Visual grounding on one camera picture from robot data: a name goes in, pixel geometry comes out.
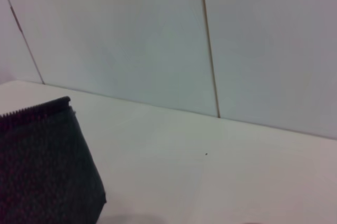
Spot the dark teal insulated lunch bag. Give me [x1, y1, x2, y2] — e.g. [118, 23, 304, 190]
[0, 96, 107, 224]

